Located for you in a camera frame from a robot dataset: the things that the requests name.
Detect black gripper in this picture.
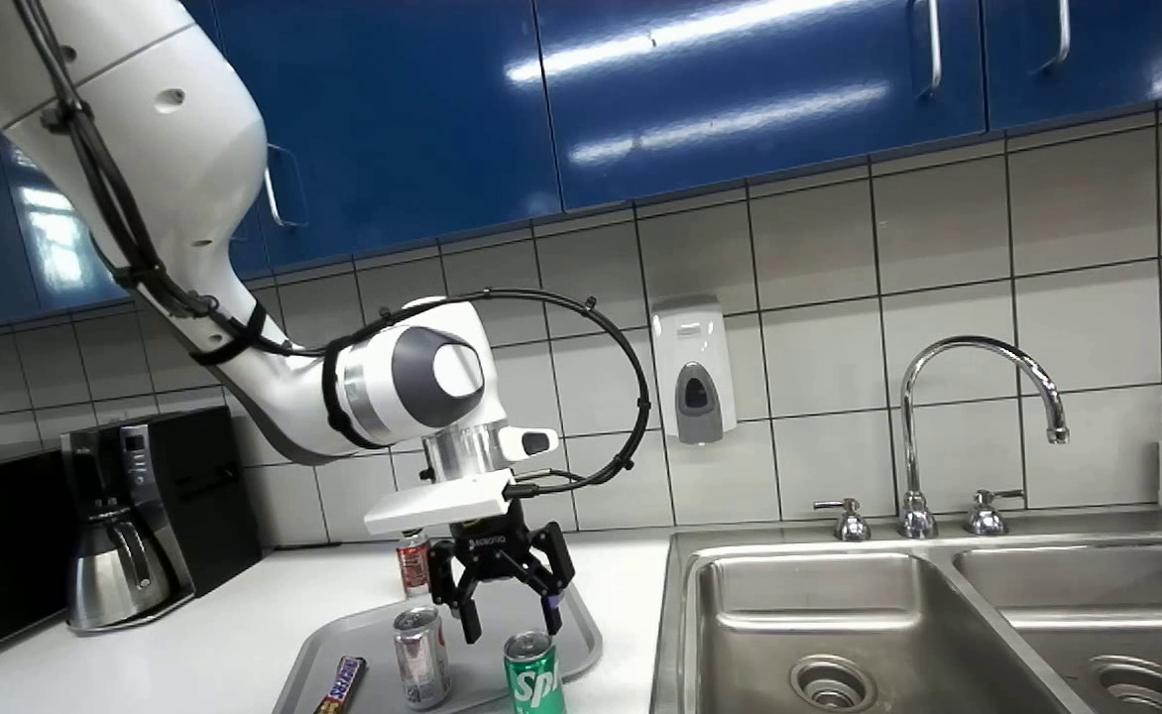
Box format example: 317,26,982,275
428,514,576,643

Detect green soda can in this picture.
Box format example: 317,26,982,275
502,629,566,714

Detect red soda can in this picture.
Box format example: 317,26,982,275
396,528,428,599

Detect silver soda can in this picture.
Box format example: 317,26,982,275
391,603,447,707

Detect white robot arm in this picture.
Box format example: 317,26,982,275
0,0,576,625

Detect grey plastic tray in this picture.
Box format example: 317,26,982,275
271,580,608,714

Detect white soap dispenser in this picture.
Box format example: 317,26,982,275
653,300,739,443

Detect chrome kitchen faucet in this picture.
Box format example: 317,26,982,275
814,335,1069,541

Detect blue upper cabinets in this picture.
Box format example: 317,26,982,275
40,0,1162,276

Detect black microwave oven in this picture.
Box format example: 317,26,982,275
0,451,77,637

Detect stainless steel sink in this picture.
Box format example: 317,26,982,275
652,533,1162,714

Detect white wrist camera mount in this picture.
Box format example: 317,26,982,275
366,477,508,536

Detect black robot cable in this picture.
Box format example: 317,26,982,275
17,0,653,500

